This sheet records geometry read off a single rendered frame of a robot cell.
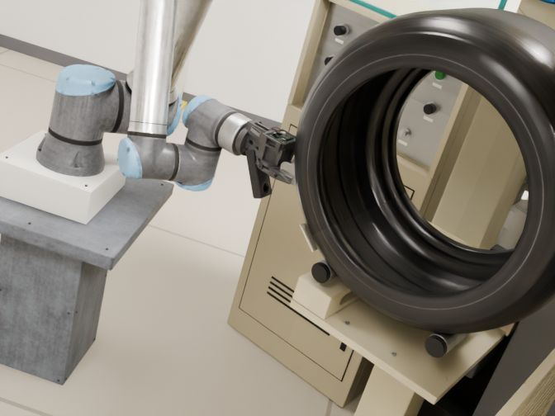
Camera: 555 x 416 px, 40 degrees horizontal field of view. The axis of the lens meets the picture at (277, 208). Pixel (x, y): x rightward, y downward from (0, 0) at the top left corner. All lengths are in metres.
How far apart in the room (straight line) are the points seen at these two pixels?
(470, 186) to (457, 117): 0.43
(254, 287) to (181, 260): 0.54
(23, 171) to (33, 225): 0.15
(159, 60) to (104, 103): 0.40
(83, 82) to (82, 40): 2.78
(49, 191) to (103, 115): 0.25
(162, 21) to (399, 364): 0.90
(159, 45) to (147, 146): 0.23
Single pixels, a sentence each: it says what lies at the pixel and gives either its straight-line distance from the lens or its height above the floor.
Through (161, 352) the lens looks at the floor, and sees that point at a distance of 2.68.
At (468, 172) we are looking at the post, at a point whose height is 1.11.
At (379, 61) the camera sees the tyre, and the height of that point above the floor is 1.37.
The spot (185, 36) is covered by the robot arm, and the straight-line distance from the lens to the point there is 1.99.
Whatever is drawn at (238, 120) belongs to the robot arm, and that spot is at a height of 1.08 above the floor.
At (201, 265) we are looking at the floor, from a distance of 3.15.
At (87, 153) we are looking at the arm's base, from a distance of 2.14.
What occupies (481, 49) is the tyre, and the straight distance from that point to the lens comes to 1.28.
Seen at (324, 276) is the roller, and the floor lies 0.90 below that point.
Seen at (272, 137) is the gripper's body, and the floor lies 1.09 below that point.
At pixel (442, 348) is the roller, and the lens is 1.48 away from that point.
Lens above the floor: 1.71
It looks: 27 degrees down
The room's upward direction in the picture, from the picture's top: 16 degrees clockwise
